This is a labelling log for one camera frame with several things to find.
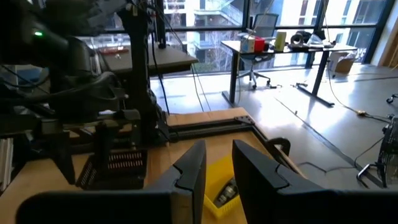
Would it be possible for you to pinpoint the yellow plastic basket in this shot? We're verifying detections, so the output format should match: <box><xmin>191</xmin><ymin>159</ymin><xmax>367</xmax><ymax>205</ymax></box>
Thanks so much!
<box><xmin>203</xmin><ymin>154</ymin><xmax>242</xmax><ymax>219</ymax></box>

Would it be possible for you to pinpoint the grey deodorant stick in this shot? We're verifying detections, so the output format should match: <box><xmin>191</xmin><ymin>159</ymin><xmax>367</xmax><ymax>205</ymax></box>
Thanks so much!
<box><xmin>214</xmin><ymin>177</ymin><xmax>239</xmax><ymax>208</ymax></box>

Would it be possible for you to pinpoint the black table edge handle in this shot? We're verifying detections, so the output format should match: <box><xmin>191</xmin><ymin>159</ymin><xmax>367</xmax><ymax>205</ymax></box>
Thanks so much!
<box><xmin>266</xmin><ymin>137</ymin><xmax>292</xmax><ymax>158</ymax></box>

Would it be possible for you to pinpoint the red box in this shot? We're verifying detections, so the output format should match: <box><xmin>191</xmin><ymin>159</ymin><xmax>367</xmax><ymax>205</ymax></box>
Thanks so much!
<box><xmin>254</xmin><ymin>36</ymin><xmax>266</xmax><ymax>53</ymax></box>

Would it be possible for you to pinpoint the floor power cable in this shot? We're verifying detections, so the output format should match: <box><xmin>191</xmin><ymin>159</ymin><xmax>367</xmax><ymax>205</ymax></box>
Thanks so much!
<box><xmin>325</xmin><ymin>60</ymin><xmax>391</xmax><ymax>124</ymax></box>

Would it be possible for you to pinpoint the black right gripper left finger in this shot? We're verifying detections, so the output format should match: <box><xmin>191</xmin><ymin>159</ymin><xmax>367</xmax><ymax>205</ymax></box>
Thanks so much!
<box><xmin>15</xmin><ymin>139</ymin><xmax>208</xmax><ymax>224</ymax></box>

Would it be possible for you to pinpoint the black plastic basket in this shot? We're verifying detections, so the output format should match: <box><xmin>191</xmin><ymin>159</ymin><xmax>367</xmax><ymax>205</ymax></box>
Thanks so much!
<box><xmin>75</xmin><ymin>148</ymin><xmax>149</xmax><ymax>191</ymax></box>

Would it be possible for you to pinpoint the red tool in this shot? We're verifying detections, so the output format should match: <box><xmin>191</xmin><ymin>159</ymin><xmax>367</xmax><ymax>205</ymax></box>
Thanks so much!
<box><xmin>99</xmin><ymin>46</ymin><xmax>130</xmax><ymax>56</ymax></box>

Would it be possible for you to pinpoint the white aluminium strut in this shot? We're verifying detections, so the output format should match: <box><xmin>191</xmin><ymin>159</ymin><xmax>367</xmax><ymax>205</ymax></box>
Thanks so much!
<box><xmin>0</xmin><ymin>138</ymin><xmax>15</xmax><ymax>191</ymax></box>

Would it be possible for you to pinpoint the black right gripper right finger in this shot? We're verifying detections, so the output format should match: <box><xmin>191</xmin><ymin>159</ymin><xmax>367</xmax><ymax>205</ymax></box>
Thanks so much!
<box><xmin>231</xmin><ymin>139</ymin><xmax>398</xmax><ymax>224</ymax></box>

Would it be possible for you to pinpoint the brown cardboard box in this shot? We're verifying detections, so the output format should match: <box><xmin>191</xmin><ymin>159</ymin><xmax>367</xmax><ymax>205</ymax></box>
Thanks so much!
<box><xmin>328</xmin><ymin>51</ymin><xmax>356</xmax><ymax>75</ymax></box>

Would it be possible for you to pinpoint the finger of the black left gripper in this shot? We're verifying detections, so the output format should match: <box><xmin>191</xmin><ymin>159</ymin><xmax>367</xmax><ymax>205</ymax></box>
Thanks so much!
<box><xmin>50</xmin><ymin>129</ymin><xmax>78</xmax><ymax>185</ymax></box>
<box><xmin>95</xmin><ymin>120</ymin><xmax>121</xmax><ymax>175</ymax></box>

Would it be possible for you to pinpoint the yellow-green canister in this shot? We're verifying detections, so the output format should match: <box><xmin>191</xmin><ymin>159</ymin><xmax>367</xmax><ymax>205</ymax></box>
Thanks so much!
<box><xmin>274</xmin><ymin>30</ymin><xmax>288</xmax><ymax>52</ymax></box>

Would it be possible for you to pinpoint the black mesh office chair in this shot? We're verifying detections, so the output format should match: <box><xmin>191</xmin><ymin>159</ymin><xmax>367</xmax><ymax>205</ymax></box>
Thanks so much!
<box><xmin>239</xmin><ymin>12</ymin><xmax>280</xmax><ymax>90</ymax></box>

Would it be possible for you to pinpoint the grey side table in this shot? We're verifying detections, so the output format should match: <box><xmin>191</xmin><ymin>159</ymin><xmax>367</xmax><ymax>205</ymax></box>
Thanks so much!
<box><xmin>98</xmin><ymin>43</ymin><xmax>200</xmax><ymax>77</ymax></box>

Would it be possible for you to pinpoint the black office desk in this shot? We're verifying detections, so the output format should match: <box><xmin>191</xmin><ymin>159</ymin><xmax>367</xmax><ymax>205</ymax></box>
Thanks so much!
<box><xmin>221</xmin><ymin>39</ymin><xmax>358</xmax><ymax>108</ymax></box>

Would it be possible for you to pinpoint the black wire floor fan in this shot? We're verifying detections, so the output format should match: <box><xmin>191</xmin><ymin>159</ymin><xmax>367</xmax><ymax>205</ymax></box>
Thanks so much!
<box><xmin>356</xmin><ymin>114</ymin><xmax>398</xmax><ymax>190</ymax></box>

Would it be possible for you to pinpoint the black tape roll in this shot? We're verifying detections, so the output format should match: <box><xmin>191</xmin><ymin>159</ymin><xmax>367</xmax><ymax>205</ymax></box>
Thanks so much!
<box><xmin>290</xmin><ymin>32</ymin><xmax>305</xmax><ymax>48</ymax></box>

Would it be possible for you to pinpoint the white cardboard box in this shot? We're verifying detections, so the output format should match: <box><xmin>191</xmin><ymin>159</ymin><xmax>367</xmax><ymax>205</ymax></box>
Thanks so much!
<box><xmin>240</xmin><ymin>33</ymin><xmax>256</xmax><ymax>54</ymax></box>

